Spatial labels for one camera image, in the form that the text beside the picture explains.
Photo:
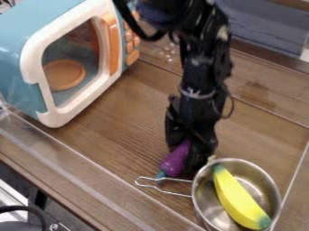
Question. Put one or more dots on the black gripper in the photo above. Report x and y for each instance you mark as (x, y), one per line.
(193, 113)

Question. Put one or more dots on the orange microwave turntable plate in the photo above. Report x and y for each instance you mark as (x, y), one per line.
(64, 74)

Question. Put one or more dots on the purple toy eggplant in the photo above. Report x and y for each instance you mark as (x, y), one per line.
(171, 167)

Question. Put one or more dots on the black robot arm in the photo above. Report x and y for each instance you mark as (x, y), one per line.
(197, 26)

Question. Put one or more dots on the blue toy microwave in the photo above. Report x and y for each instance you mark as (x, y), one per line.
(46, 30)

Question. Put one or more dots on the silver pot with wire handle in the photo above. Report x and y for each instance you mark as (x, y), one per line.
(201, 191)

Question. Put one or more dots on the yellow toy banana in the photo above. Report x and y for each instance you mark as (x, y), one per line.
(237, 201)

